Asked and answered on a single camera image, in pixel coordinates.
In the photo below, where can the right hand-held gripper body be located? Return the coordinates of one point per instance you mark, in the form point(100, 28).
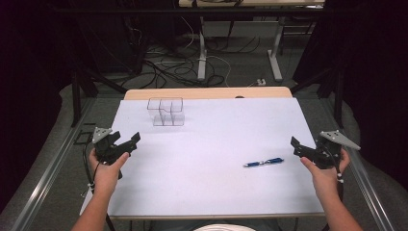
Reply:
point(330, 149)

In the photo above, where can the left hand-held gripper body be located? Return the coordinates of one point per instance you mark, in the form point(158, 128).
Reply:
point(104, 149)

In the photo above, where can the blue pen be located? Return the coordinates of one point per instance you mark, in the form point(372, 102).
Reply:
point(263, 162)

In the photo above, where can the clear acrylic organizer box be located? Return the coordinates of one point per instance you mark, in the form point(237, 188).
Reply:
point(166, 110)

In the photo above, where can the person's left hand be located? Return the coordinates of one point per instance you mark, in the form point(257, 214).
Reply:
point(107, 174)

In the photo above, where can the person's right hand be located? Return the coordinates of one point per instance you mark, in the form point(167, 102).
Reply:
point(325, 179)

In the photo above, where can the white power strip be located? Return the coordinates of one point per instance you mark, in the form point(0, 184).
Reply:
point(261, 82)

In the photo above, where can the white table mat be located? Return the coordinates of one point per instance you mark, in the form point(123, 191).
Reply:
point(208, 160)

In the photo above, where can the dark curtain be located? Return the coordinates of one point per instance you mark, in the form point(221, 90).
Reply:
point(29, 80)
point(378, 83)

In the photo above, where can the wooden table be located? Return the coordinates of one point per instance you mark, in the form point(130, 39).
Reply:
point(205, 93)

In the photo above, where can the white desk with metal legs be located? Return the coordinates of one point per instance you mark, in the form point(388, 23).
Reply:
point(275, 48)

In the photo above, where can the person's dark clothing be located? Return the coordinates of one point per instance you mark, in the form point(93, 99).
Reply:
point(221, 226)

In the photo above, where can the black horizontal bar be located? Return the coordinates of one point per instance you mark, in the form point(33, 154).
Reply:
point(198, 11)

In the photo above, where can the small black floor bracket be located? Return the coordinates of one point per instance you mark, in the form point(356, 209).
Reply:
point(84, 134)

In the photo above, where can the metal floor rail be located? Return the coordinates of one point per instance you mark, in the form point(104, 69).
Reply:
point(369, 189)
point(48, 173)

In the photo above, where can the black metal stand frame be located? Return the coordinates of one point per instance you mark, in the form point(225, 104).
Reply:
point(83, 89)
point(333, 89)

